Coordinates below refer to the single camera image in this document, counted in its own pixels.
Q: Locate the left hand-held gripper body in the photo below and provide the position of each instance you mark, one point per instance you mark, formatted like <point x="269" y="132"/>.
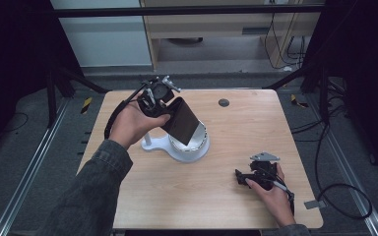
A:
<point x="156" y="95"/>

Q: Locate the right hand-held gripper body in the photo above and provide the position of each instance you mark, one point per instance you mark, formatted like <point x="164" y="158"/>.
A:
<point x="264" y="172"/>

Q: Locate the black wallet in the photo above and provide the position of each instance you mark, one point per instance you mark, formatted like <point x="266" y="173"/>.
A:
<point x="183" y="123"/>

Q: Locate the white stand with pole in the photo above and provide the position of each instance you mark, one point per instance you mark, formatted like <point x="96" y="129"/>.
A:
<point x="160" y="146"/>

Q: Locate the white bowl with silver rim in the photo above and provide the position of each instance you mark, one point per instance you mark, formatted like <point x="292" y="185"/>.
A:
<point x="198" y="141"/>

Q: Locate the person's right hand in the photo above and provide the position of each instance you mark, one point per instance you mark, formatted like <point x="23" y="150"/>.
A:
<point x="275" y="200"/>

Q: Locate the person's left hand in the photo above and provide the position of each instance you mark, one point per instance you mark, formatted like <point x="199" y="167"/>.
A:
<point x="131" y="124"/>

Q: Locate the round grey table grommet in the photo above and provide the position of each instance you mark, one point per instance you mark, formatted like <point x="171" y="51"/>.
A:
<point x="223" y="102"/>

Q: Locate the grey tape strip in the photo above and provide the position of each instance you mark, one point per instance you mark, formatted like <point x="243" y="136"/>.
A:
<point x="315" y="204"/>

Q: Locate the yellow black striped tape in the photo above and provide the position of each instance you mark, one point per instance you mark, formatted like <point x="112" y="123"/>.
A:
<point x="297" y="101"/>
<point x="86" y="105"/>

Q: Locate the white cabinet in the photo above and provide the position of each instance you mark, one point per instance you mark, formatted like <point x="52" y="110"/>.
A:
<point x="105" y="42"/>

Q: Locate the light wooden desk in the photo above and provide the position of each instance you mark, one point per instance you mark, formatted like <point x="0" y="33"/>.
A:
<point x="210" y="26"/>

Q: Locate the black metal stand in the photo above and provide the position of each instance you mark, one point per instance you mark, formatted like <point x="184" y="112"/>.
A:
<point x="323" y="95"/>
<point x="54" y="95"/>

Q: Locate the black horizontal frame bar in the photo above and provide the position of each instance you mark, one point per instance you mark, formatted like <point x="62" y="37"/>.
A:
<point x="177" y="11"/>

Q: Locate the aluminium floor rail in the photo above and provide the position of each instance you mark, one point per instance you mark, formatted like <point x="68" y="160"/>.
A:
<point x="29" y="167"/>
<point x="351" y="167"/>

